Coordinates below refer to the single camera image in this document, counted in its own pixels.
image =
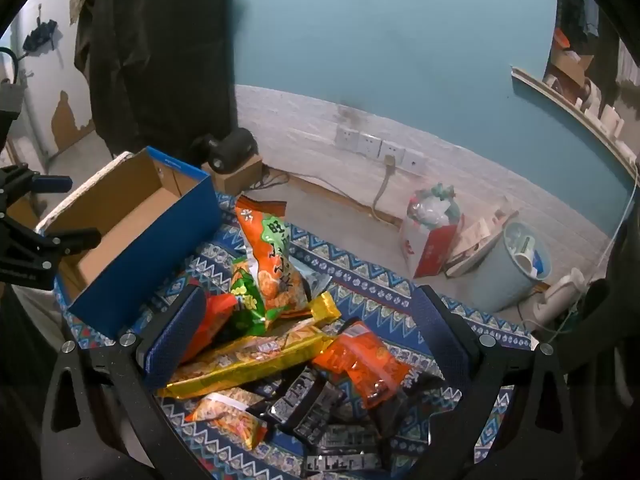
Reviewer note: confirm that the light blue bin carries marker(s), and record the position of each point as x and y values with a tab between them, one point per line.
505	270

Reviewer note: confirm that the gold snack packet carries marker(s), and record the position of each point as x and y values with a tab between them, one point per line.
325	307

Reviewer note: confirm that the red white shopping bag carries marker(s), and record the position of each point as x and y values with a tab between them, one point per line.
430	250

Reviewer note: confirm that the clear plastic bag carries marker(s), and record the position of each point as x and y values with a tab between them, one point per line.
432	207

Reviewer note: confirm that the black cylindrical device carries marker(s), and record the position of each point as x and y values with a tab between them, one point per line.
230	147

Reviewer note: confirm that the dark hanging coat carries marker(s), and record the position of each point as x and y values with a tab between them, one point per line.
160	60

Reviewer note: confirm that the wall shelf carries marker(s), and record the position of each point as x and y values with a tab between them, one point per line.
575	110

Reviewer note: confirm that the small orange snack packet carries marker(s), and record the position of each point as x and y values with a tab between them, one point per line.
225	417

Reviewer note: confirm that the large orange green snack bag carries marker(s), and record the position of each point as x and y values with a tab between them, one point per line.
270	260

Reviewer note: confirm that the long yellow snack packet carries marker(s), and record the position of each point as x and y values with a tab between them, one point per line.
240	365

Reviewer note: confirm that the blue cardboard box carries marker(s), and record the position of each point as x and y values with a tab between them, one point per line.
165	240

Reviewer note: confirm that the blue patterned cloth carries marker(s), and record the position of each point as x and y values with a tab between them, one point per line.
360	280

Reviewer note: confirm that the wooden scrap pieces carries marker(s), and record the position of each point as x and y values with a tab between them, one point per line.
480	240

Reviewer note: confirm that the brown cardboard box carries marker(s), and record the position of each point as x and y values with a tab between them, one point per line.
570	65

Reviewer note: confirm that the white plastic bottle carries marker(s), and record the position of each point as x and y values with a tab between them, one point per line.
555	300

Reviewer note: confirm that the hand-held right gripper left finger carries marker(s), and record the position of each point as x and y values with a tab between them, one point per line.
175	332

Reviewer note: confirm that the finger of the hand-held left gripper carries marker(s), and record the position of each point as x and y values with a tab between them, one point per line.
65	241
52	183

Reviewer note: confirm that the silver plastic packet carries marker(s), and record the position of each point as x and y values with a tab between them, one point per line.
310	276

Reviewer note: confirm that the white wall socket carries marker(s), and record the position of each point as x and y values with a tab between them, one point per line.
345	136
368	144
415	162
392	152

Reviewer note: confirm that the black snack packet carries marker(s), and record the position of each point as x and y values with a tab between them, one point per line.
347	438
340	464
320	410
400	402
292	395

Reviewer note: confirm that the small cardboard box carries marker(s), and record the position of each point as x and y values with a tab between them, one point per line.
237	175

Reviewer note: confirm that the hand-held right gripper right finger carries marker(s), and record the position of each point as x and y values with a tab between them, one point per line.
440	335

